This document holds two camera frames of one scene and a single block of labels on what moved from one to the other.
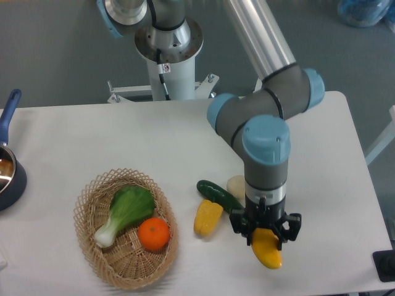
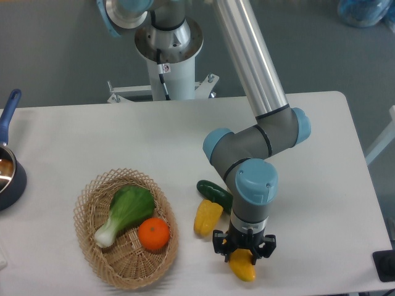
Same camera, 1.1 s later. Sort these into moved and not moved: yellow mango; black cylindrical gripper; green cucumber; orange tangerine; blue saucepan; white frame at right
Moved: black cylindrical gripper; yellow mango
Not moved: green cucumber; white frame at right; blue saucepan; orange tangerine
